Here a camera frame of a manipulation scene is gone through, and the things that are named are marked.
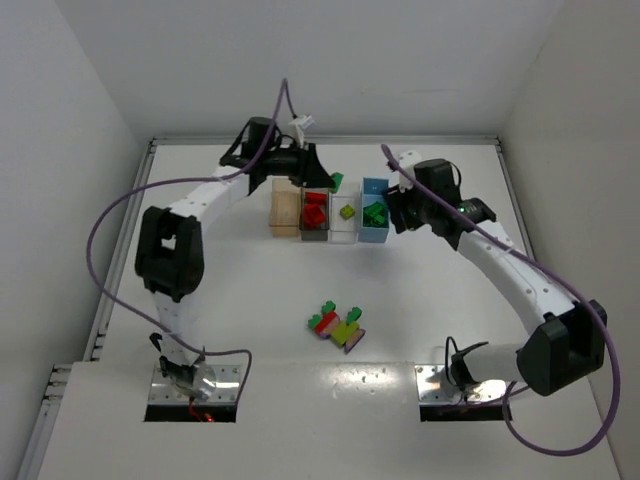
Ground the red flower lego brick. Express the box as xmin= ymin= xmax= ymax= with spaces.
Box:
xmin=304 ymin=192 xmax=327 ymax=205

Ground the green curved lego brick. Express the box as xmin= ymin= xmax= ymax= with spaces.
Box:
xmin=330 ymin=172 xmax=344 ymax=194

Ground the dark green square lego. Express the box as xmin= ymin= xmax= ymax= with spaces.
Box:
xmin=362 ymin=201 xmax=388 ymax=228

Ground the lime square lego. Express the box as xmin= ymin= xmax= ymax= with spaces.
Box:
xmin=339 ymin=204 xmax=356 ymax=220

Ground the lime purple lego stack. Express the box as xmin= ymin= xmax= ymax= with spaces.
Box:
xmin=307 ymin=300 xmax=366 ymax=354

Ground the red green lego stack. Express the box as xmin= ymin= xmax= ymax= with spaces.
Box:
xmin=302 ymin=204 xmax=327 ymax=229

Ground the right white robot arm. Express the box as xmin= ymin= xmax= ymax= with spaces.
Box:
xmin=383 ymin=150 xmax=607 ymax=396

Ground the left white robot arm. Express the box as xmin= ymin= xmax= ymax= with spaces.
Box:
xmin=135 ymin=115 xmax=334 ymax=389

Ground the dark grey transparent container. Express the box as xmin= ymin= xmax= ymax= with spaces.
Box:
xmin=299 ymin=188 xmax=330 ymax=242

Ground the orange transparent container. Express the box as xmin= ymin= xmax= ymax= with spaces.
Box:
xmin=269 ymin=178 xmax=301 ymax=238

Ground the blue container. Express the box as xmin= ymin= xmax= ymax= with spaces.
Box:
xmin=358 ymin=177 xmax=389 ymax=243

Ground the clear transparent container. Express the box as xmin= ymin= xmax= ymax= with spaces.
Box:
xmin=329 ymin=182 xmax=360 ymax=244

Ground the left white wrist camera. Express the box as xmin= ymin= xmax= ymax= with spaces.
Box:
xmin=289 ymin=115 xmax=315 ymax=147

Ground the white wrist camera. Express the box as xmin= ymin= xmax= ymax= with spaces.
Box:
xmin=391 ymin=150 xmax=423 ymax=193
xmin=289 ymin=115 xmax=315 ymax=147

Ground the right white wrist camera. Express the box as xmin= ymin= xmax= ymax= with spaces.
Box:
xmin=391 ymin=150 xmax=423 ymax=193

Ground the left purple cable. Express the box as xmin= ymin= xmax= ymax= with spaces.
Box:
xmin=85 ymin=77 xmax=301 ymax=401

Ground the purple cable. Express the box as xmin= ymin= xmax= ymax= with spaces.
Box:
xmin=85 ymin=77 xmax=301 ymax=401
xmin=380 ymin=143 xmax=624 ymax=457

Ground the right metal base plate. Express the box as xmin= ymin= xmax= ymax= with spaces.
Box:
xmin=414 ymin=364 xmax=507 ymax=407

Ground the metal base plate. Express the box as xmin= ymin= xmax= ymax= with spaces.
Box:
xmin=414 ymin=364 xmax=507 ymax=407
xmin=147 ymin=365 xmax=242 ymax=406

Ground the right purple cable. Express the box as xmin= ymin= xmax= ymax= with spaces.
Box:
xmin=380 ymin=143 xmax=624 ymax=457

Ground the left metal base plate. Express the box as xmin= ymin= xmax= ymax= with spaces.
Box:
xmin=147 ymin=365 xmax=242 ymax=406

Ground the aluminium frame rail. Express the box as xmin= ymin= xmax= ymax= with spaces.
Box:
xmin=17 ymin=134 xmax=534 ymax=479

